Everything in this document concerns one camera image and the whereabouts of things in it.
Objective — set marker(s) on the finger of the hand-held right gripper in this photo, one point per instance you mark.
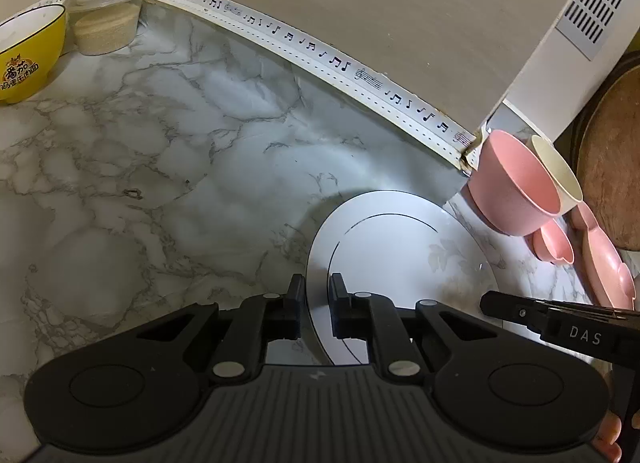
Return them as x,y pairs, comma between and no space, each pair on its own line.
510,310

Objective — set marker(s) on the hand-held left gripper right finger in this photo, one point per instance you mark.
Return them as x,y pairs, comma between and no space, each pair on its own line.
336,304

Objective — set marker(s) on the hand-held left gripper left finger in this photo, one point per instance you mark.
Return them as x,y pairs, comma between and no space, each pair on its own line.
299,304

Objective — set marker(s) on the pink bear-shaped plate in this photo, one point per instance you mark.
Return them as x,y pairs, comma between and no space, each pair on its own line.
605,268

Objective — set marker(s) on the white round plate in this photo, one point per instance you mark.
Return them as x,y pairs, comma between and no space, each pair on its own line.
400,243

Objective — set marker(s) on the pink bowl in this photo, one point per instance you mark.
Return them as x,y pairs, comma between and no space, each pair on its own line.
500,183

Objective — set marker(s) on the cream bowl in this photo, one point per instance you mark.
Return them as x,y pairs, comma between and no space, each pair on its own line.
556,169

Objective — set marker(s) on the person's right hand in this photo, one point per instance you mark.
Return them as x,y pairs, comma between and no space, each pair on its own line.
609,438

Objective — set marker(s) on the pink heart-shaped dish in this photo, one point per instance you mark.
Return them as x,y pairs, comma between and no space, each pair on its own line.
552,243

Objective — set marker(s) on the round wooden cutting board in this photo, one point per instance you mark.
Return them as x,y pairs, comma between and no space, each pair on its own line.
616,168

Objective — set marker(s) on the white vented knife holder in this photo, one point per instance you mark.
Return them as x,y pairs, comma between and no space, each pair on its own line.
550,68

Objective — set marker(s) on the long music-note edging strip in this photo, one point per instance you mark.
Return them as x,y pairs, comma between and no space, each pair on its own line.
320,55

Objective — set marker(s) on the clear lidded beige container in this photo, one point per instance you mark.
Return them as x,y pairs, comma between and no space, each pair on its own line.
106,28

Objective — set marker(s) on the yellow printed bowl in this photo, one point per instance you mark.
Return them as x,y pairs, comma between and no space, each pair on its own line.
30,58

